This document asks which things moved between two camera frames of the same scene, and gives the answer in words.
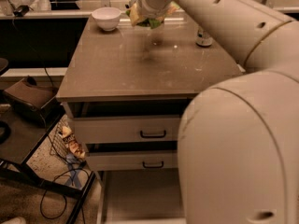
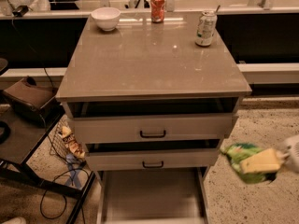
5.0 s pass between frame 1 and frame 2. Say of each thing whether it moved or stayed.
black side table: stayed
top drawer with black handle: stayed
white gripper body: moved
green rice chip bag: moved
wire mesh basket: stayed
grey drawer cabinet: stayed
